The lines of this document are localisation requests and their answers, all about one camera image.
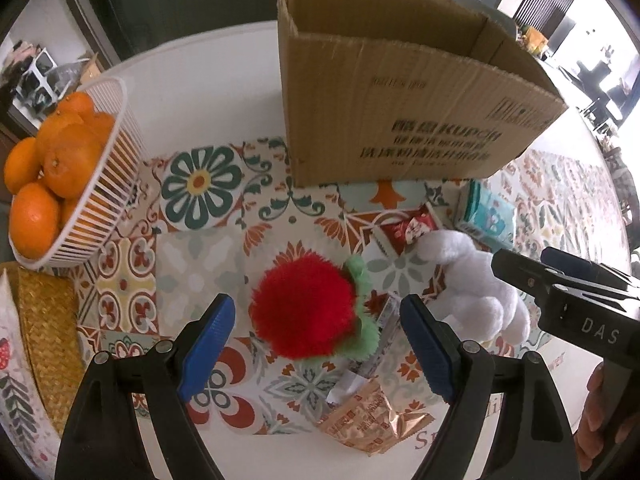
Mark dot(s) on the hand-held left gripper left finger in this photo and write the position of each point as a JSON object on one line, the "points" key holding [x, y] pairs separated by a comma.
{"points": [[210, 350]]}

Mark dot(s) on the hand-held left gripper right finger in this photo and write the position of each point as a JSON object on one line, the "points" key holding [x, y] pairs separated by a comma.
{"points": [[425, 350]]}

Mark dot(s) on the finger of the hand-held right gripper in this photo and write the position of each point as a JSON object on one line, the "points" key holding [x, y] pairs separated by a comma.
{"points": [[520, 272], [570, 261]]}

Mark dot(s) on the white plush toy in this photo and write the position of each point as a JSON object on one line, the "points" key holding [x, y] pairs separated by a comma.
{"points": [[475, 285]]}

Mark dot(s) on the red plush strawberry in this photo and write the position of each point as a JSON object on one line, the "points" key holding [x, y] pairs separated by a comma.
{"points": [[300, 305]]}

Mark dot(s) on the brown cardboard box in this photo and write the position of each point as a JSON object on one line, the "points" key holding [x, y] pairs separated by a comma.
{"points": [[390, 110]]}

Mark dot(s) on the person's right hand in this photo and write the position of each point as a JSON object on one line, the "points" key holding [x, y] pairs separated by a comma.
{"points": [[590, 420]]}

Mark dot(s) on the silver wrapper packet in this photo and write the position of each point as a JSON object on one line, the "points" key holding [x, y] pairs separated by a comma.
{"points": [[385, 330]]}

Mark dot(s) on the teal tissue packet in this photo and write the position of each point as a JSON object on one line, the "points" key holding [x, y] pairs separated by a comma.
{"points": [[487, 215]]}

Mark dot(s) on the orange foil snack packet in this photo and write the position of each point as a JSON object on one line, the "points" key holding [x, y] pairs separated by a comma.
{"points": [[370, 420]]}

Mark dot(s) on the colourful tile-pattern placemat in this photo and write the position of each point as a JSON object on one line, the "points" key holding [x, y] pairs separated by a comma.
{"points": [[200, 240]]}

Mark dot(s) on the red snack packet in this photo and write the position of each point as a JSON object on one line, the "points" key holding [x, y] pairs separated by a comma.
{"points": [[407, 230]]}

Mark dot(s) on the woven straw mat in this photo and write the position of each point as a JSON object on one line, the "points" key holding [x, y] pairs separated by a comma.
{"points": [[50, 330]]}

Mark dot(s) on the white leaf-print cloth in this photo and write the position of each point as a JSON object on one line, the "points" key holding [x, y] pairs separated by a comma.
{"points": [[17, 385]]}

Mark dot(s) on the white slatted basket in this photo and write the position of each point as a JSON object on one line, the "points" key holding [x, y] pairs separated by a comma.
{"points": [[105, 180]]}

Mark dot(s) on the pile of oranges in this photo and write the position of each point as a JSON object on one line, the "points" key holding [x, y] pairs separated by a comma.
{"points": [[65, 155]]}

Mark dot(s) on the white frame clutter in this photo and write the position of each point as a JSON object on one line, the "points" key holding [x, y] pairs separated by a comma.
{"points": [[35, 77]]}

